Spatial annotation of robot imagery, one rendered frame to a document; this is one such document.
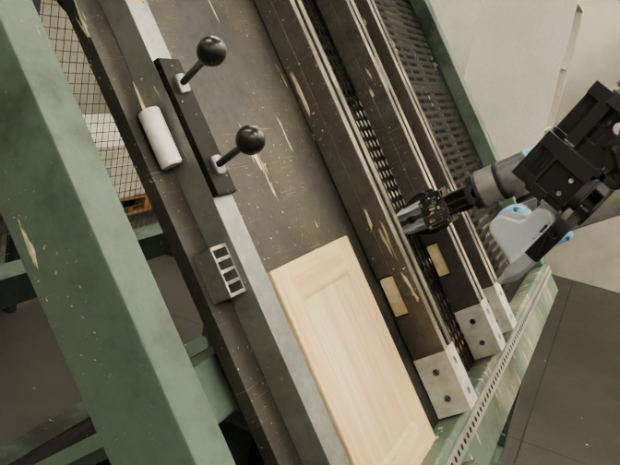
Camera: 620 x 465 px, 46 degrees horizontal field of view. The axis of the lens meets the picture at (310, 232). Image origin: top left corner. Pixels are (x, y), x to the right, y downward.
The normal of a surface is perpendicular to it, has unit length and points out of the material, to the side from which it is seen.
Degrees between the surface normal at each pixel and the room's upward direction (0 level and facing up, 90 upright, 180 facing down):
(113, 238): 53
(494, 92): 90
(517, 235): 92
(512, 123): 90
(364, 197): 90
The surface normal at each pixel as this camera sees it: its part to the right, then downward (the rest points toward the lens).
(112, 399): -0.40, 0.17
